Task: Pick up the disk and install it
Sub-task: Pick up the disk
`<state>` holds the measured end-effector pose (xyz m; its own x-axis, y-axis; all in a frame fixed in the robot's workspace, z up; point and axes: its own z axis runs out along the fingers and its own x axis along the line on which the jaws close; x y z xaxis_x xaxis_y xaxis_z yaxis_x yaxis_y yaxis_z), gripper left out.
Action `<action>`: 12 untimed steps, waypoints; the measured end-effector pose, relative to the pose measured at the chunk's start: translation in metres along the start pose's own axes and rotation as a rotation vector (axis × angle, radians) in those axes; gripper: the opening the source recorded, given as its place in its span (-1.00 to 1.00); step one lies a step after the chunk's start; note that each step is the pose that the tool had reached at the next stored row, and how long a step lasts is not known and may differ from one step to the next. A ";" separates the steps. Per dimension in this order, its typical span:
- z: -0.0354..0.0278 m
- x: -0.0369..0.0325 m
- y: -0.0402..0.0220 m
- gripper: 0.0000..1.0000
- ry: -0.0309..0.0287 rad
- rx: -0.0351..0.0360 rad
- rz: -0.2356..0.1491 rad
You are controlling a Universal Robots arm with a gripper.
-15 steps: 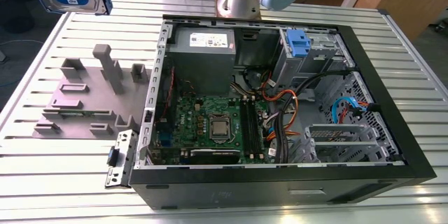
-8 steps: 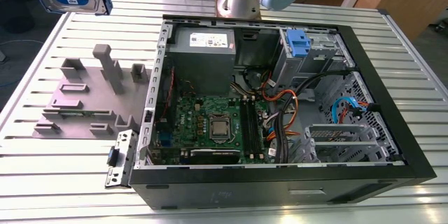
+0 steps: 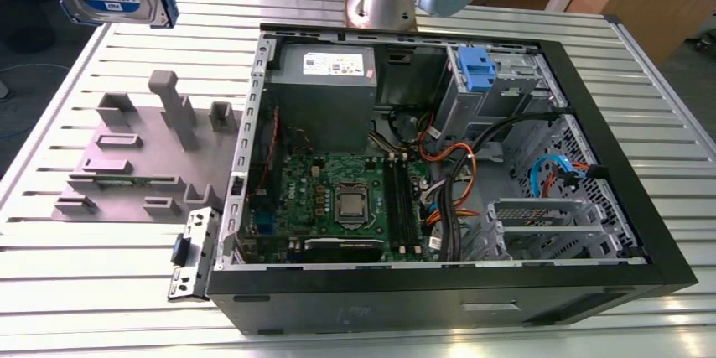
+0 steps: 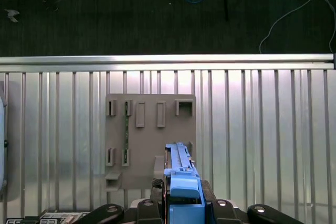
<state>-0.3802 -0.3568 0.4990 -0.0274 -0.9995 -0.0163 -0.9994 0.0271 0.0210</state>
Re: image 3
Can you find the blue data wire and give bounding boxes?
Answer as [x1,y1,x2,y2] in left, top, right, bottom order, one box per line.
[527,155,610,200]

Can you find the silver disk bay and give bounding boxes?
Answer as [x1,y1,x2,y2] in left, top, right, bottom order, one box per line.
[485,197,635,261]

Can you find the CPU socket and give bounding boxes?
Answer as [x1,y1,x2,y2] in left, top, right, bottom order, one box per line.
[329,180,378,232]

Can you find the green motherboard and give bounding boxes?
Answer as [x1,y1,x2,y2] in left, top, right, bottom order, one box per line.
[245,152,442,265]

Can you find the silver CPU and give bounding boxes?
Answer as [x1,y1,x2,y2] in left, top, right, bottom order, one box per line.
[334,192,370,219]

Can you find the grey power supply unit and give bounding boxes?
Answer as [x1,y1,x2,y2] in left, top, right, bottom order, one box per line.
[265,43,378,156]

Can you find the black RAM slot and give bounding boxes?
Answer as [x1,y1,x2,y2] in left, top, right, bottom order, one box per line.
[397,154,421,252]
[382,154,407,252]

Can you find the silver drive cage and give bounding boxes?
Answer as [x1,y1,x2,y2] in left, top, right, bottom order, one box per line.
[434,43,566,141]

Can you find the black graphics card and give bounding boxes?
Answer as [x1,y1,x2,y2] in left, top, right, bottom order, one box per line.
[289,236,386,265]

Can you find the blue drive latch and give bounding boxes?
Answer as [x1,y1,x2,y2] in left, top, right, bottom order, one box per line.
[454,46,497,93]

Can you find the black open PC case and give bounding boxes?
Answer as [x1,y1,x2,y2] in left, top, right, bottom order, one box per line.
[166,22,698,336]

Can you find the grey parts rack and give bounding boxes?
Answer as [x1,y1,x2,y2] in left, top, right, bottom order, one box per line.
[50,70,246,223]

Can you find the blue monitor plug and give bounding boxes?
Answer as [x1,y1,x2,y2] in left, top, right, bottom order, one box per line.
[170,234,190,267]

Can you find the green RAM stick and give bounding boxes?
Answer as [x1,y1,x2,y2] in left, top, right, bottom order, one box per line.
[91,177,155,188]

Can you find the yellow black wires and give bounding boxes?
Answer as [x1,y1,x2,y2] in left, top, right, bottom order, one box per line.
[366,130,414,153]

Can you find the orange wire bundle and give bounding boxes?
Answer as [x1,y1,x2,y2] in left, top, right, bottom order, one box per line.
[415,112,482,229]

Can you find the black cable bundle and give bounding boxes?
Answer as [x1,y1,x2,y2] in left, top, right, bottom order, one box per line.
[438,110,566,261]

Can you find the red power wire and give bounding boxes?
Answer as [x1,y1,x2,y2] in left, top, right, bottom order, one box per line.
[545,163,579,200]

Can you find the blue floor cable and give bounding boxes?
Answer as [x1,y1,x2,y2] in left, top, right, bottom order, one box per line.
[0,63,71,76]
[0,121,38,141]

